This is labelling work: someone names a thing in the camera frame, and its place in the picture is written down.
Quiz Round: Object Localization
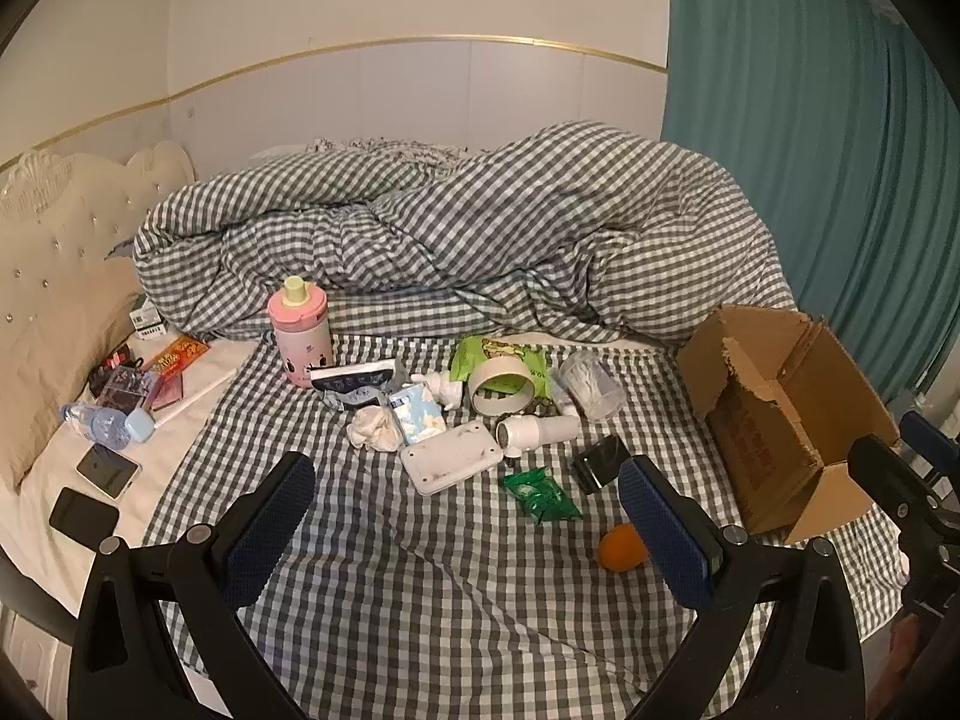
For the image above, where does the beige pillow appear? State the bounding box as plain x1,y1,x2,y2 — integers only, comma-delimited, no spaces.
0,255,143,496

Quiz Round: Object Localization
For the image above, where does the green snack bag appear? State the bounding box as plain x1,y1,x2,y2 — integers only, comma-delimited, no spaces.
450,335,552,421

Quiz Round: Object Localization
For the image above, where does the white stick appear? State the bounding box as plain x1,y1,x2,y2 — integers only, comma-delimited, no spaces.
154,371,230,428

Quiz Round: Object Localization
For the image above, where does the clear plastic water bottle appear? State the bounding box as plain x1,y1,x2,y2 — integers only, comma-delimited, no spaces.
60,401,157,452

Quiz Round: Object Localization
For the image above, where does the silver smartphone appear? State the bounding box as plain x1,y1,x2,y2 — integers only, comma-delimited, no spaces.
76,441,142,500

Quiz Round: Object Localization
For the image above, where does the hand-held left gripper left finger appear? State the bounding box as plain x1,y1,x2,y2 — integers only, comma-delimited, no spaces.
69,452,317,720

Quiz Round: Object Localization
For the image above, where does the floral patterned cloth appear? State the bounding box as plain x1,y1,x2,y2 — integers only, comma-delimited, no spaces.
311,136,466,166

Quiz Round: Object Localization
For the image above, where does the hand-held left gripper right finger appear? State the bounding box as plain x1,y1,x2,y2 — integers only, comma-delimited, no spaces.
619,455,875,720

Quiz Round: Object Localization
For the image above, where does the clear cotton swab container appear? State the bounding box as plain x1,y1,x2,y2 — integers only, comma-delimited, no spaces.
556,349,623,422

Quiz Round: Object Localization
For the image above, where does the dark blue foil packet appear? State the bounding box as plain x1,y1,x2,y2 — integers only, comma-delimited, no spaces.
309,360,407,412

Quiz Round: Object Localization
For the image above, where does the beige tape roll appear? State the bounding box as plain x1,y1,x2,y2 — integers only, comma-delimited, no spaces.
469,358,537,417

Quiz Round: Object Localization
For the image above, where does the black smartphone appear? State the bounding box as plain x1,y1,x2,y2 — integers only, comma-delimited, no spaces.
49,487,121,541

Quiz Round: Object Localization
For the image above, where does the grey checked bed sheet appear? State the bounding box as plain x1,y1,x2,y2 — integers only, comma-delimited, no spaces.
139,289,923,720

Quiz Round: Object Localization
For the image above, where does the teal curtain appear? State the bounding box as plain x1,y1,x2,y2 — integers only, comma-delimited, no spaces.
660,0,960,406

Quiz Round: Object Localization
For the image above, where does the small green packet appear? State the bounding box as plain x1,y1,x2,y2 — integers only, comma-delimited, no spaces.
502,467,584,524

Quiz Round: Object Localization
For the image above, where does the light blue tissue pack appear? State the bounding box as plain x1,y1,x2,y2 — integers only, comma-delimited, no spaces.
386,382,449,445

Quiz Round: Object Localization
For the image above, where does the grey checked duvet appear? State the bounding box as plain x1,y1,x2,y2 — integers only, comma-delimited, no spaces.
133,120,797,350

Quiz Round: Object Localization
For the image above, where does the small black box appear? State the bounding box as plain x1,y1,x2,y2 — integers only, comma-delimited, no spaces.
571,435,632,496

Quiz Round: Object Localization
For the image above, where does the brown cardboard box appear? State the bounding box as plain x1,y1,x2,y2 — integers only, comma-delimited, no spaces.
677,304,901,545

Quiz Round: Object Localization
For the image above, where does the black red pouch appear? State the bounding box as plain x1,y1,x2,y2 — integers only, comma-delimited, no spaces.
90,349,151,398

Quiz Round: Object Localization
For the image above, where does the orange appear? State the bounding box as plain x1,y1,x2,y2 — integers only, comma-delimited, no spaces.
598,523,650,569

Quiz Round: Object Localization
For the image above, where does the white cylindrical bottle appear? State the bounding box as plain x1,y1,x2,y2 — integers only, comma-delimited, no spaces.
495,412,582,458

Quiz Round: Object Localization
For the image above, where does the white tissue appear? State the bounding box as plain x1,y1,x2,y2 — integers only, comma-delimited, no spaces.
346,405,406,452

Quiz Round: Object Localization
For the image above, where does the red yellow snack packet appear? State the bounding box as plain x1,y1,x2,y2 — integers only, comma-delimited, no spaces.
142,335,209,377

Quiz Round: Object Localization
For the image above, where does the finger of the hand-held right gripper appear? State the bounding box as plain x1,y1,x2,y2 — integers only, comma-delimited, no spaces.
898,410,960,482
848,433,947,542

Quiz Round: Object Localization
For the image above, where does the purple clear plastic box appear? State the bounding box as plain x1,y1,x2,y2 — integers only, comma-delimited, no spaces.
97,369,162,413

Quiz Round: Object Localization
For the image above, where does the pink notebook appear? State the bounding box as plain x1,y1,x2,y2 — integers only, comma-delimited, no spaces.
150,373,185,413

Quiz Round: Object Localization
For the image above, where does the pink water bottle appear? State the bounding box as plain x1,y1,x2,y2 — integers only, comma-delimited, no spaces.
268,275,335,389

